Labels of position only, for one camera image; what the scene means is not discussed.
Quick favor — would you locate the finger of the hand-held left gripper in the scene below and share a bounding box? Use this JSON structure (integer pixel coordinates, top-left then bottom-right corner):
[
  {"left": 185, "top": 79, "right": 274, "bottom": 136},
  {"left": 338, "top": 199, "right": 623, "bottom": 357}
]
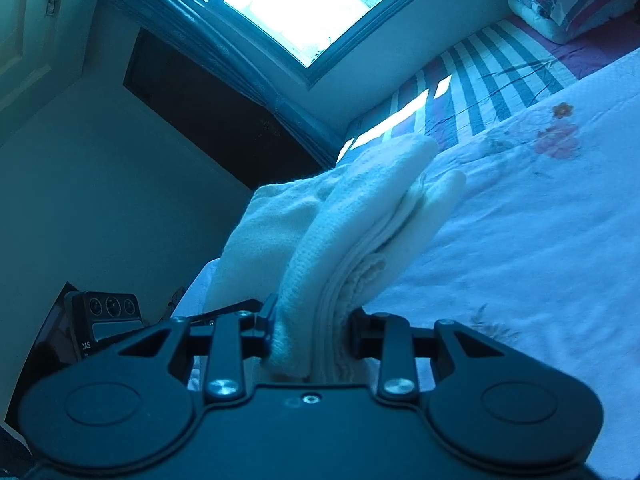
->
[{"left": 186, "top": 298, "right": 266, "bottom": 327}]

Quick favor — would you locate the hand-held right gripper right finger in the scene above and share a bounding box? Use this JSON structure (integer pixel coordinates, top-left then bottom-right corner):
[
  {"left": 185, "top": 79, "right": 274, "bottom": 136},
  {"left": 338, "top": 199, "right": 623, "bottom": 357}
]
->
[{"left": 348, "top": 307, "right": 502, "bottom": 404}]

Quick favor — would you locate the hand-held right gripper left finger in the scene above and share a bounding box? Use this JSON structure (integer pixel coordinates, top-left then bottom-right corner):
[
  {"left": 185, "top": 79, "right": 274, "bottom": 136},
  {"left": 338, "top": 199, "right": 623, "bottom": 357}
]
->
[{"left": 119, "top": 294, "right": 279, "bottom": 404}]

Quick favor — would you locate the cream knit sweater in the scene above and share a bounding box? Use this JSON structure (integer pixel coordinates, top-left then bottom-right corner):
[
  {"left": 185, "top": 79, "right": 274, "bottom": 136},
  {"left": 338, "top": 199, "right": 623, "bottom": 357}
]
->
[{"left": 204, "top": 135, "right": 468, "bottom": 382}]

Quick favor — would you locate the white floral blanket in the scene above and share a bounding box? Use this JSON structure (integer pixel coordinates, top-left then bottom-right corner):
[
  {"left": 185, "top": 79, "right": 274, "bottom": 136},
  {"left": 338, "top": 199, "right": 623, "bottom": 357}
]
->
[{"left": 172, "top": 47, "right": 640, "bottom": 480}]

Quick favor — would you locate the dark wooden cabinet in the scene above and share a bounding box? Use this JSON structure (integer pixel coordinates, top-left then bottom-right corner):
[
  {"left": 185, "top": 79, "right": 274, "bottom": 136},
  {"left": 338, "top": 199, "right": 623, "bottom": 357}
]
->
[{"left": 122, "top": 27, "right": 324, "bottom": 192}]

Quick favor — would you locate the blue curtain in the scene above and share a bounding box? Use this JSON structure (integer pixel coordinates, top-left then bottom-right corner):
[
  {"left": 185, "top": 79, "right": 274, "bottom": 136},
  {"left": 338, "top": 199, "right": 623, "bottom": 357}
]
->
[{"left": 102, "top": 0, "right": 347, "bottom": 169}]

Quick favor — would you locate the striped bed sheet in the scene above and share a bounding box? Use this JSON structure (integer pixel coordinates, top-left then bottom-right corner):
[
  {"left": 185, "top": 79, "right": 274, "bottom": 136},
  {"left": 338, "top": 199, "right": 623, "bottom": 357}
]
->
[{"left": 337, "top": 12, "right": 640, "bottom": 162}]

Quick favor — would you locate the cream panelled door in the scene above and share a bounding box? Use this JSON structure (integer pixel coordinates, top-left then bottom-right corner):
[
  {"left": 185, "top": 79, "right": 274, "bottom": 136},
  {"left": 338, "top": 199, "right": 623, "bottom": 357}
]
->
[{"left": 0, "top": 0, "right": 112, "bottom": 132}]

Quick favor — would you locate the window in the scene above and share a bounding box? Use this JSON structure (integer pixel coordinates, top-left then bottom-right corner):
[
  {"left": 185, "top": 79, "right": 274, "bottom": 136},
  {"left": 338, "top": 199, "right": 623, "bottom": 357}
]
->
[{"left": 160, "top": 0, "right": 472, "bottom": 85}]

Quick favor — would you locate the white folded quilt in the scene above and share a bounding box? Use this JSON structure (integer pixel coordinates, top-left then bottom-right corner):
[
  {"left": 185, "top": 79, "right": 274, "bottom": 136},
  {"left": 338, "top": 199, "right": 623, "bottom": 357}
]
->
[{"left": 505, "top": 0, "right": 587, "bottom": 46}]

